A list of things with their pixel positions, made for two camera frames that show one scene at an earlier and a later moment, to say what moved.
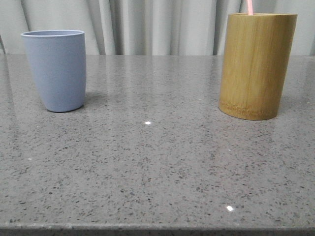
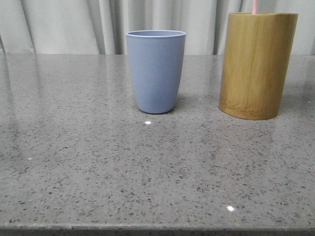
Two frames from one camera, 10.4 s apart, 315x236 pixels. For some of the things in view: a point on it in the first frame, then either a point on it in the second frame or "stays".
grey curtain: [146, 27] stays
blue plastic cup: [58, 59] to [156, 57]
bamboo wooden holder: [257, 50] stays
